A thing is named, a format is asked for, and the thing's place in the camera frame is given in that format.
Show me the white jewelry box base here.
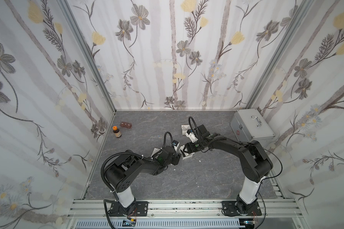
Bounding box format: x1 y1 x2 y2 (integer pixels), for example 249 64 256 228
180 145 195 160

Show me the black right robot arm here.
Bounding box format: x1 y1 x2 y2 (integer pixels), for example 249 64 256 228
184 116 273 206

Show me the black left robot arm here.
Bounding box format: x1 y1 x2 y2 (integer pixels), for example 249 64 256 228
100 132 181 209

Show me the far white bow gift box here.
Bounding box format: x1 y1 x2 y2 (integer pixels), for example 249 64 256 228
181 125 191 135

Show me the white bow gift box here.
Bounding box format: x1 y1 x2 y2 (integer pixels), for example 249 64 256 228
181 125 191 135
151 148 162 157

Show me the left white bow gift box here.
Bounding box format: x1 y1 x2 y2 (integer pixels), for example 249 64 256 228
151 148 162 157

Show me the small brown block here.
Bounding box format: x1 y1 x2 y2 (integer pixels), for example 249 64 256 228
120 122 132 128

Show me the silver aluminium first aid case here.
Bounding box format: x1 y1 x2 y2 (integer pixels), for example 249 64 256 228
230 109 275 147

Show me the brown bottle orange cap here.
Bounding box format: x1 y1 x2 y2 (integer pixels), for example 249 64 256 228
112 126 122 138

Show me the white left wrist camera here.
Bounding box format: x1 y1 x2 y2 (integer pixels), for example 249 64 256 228
172 140 180 153

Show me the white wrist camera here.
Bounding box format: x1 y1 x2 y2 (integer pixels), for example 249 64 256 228
185 129 198 143
172 140 180 153

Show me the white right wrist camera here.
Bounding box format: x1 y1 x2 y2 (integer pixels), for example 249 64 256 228
185 129 198 143

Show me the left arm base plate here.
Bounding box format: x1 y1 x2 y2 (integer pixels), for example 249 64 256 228
107 201 149 217

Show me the white slotted cable duct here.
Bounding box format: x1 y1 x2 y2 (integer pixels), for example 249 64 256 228
74 219 246 229

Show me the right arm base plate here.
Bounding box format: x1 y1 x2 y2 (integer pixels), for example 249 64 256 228
222 201 262 217

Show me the aluminium mounting rail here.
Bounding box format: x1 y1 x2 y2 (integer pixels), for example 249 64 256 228
67 198 303 219

